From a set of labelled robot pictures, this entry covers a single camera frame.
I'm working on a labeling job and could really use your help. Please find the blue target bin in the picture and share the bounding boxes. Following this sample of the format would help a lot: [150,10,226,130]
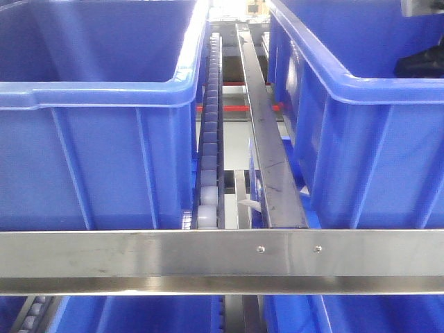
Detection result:
[268,1,443,229]

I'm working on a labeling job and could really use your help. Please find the lower blue bin left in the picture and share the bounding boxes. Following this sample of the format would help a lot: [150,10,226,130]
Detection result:
[47,296,223,332]

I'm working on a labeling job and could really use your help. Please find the steel flow rack frame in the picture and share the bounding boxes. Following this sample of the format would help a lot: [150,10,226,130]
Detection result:
[1,229,443,296]

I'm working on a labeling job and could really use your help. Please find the steel divider rail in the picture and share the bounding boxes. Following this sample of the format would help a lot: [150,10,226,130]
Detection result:
[236,24,308,228]

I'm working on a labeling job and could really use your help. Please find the lower blue bin right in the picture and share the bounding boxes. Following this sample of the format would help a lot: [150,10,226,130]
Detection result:
[264,295,443,332]

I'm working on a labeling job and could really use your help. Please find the white roller track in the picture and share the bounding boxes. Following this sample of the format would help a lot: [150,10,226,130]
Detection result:
[191,33,225,230]

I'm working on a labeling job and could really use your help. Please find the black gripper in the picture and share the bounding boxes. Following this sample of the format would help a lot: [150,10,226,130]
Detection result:
[394,45,443,78]

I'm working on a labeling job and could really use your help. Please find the blue neighbouring bin left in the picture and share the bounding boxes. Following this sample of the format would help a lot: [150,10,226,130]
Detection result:
[1,1,208,231]

